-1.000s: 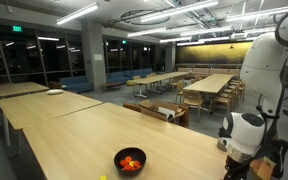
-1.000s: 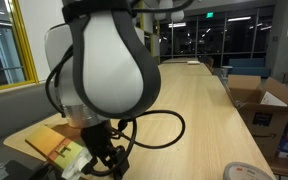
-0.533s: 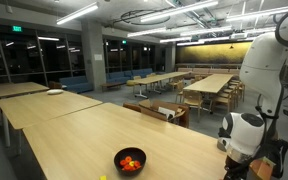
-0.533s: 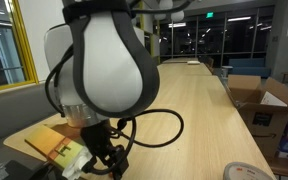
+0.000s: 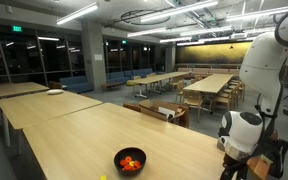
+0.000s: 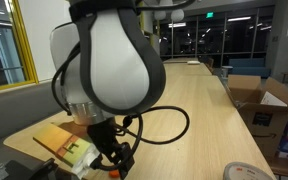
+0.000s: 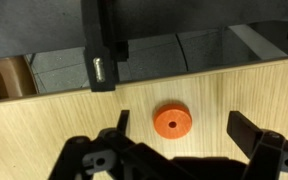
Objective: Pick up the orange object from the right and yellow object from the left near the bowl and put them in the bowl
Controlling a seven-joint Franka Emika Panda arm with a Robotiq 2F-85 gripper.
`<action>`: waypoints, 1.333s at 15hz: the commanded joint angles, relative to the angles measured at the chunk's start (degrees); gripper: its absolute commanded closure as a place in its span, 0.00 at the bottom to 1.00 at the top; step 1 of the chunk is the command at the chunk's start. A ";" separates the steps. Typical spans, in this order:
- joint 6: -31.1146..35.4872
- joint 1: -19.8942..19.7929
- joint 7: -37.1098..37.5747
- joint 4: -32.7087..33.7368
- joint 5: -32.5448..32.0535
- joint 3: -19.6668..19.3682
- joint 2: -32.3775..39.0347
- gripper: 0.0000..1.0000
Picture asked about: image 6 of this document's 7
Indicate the green exit sign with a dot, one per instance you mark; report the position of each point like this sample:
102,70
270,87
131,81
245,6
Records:
210,15

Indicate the grey tape roll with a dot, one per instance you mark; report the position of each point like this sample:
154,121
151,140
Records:
247,171

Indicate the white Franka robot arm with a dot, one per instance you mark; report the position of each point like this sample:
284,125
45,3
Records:
117,60

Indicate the white round stool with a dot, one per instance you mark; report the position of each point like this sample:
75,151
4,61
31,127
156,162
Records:
226,70

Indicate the brown chair backrest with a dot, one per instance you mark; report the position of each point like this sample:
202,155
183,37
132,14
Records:
210,62

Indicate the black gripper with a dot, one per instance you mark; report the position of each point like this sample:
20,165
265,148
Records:
109,141

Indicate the light wooden table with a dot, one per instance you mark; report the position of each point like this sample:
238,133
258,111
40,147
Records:
187,69
180,60

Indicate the grey wall bench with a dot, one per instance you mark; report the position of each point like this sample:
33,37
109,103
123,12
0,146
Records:
14,110

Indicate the orange plastic disc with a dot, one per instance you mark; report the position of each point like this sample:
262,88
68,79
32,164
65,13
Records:
114,173

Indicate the white plate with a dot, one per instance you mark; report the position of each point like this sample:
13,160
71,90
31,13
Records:
193,62

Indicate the yellow window frame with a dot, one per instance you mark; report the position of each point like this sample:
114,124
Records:
24,43

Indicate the black device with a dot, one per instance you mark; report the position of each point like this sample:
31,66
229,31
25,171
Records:
24,171

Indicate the blue sofa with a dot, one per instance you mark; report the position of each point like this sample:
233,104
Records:
250,66

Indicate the open cardboard box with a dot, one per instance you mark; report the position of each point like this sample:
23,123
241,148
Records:
267,113

